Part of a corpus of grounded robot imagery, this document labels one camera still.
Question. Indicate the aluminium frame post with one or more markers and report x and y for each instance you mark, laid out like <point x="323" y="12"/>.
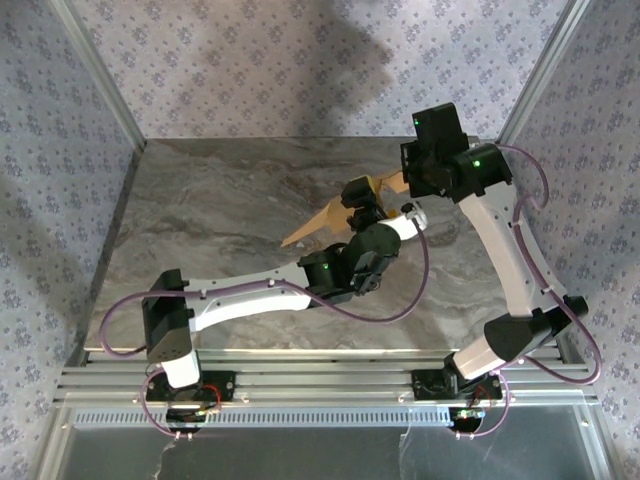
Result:
<point x="542" y="75"/>
<point x="103" y="75"/>

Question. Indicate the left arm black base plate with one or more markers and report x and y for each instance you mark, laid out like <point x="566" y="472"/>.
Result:
<point x="225" y="386"/>

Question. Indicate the brown cardboard paper box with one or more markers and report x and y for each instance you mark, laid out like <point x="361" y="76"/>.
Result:
<point x="325" y="222"/>

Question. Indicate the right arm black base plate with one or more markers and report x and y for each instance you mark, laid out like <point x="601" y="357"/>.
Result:
<point x="422" y="387"/>

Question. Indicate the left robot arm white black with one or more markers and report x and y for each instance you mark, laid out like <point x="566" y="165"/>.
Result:
<point x="240" y="305"/>

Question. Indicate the grey metal sheet panel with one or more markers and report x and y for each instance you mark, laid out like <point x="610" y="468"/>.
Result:
<point x="300" y="455"/>

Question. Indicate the aluminium extrusion base rails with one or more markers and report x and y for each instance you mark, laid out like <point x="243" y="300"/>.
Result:
<point x="320" y="380"/>

